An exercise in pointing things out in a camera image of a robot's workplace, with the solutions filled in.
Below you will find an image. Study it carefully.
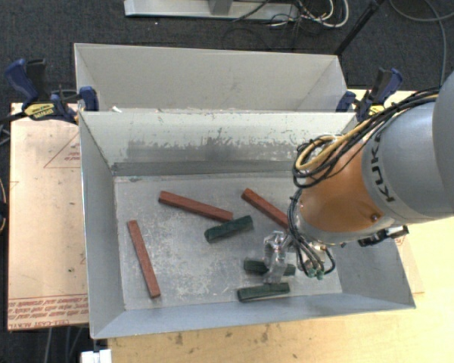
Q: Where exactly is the dark green flat block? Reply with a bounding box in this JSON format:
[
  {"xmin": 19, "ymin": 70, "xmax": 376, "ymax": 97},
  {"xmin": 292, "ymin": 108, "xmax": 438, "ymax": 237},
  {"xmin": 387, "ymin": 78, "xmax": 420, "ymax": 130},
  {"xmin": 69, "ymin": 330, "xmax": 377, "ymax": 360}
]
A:
[
  {"xmin": 236, "ymin": 281, "xmax": 291, "ymax": 303},
  {"xmin": 243, "ymin": 259, "xmax": 297, "ymax": 278},
  {"xmin": 204, "ymin": 214, "xmax": 255, "ymax": 244}
]

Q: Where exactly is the red-brown flat block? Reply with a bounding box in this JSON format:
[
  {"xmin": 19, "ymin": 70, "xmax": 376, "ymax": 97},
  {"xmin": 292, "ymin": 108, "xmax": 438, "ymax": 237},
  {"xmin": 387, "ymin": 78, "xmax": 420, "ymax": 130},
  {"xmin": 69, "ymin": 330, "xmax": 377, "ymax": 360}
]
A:
[
  {"xmin": 158, "ymin": 191, "xmax": 235, "ymax": 223},
  {"xmin": 241, "ymin": 188, "xmax": 291, "ymax": 230},
  {"xmin": 126, "ymin": 219, "xmax": 163, "ymax": 299}
]

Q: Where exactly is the grey metal bin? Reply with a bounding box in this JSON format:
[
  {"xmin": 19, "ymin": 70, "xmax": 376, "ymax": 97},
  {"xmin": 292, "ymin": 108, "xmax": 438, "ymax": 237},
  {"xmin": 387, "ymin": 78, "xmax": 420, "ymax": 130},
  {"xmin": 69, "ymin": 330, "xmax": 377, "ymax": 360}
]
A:
[{"xmin": 73, "ymin": 42, "xmax": 417, "ymax": 340}]

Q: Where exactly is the brown cardboard board red print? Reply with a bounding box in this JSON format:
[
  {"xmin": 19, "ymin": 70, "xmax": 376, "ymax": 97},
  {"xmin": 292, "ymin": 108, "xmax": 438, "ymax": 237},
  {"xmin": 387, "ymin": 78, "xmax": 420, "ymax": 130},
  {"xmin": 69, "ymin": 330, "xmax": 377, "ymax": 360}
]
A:
[{"xmin": 7, "ymin": 102, "xmax": 90, "ymax": 332}]

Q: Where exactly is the black cylinder on white bracket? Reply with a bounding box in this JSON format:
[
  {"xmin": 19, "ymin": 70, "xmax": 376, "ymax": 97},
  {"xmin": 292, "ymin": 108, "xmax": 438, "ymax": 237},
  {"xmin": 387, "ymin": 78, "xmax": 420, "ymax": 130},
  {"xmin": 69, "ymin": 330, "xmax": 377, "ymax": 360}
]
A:
[{"xmin": 357, "ymin": 225, "xmax": 410, "ymax": 248}]

